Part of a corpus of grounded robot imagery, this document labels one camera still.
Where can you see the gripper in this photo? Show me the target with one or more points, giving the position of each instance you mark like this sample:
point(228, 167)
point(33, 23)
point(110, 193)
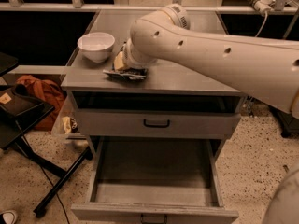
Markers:
point(126, 57)

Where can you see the blue chip bag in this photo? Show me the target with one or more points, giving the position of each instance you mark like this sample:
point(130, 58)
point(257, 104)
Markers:
point(130, 74)

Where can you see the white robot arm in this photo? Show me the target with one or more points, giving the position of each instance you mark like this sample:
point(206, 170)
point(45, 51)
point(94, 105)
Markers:
point(266, 69)

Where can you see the closed upper grey drawer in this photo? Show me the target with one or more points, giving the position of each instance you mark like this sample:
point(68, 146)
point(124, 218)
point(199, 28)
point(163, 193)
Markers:
point(157, 124)

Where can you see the grey drawer cabinet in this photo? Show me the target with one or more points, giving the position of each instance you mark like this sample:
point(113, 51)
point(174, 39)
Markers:
point(168, 87)

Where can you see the black bag with tag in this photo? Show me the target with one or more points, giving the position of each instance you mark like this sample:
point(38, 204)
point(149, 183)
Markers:
point(16, 101)

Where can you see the open middle grey drawer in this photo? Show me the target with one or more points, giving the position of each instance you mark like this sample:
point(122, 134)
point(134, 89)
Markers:
point(154, 181)

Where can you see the white ceramic bowl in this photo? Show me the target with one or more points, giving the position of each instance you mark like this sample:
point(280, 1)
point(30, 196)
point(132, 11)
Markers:
point(97, 46)

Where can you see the orange backpack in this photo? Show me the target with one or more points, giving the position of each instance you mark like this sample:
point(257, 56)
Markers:
point(48, 91)

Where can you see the clear plastic bin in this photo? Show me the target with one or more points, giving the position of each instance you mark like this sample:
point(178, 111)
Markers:
point(65, 126)

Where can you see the white power strip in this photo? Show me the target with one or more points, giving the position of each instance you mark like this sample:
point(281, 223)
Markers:
point(262, 6)

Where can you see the white shoe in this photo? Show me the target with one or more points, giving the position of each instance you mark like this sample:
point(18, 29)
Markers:
point(8, 217)

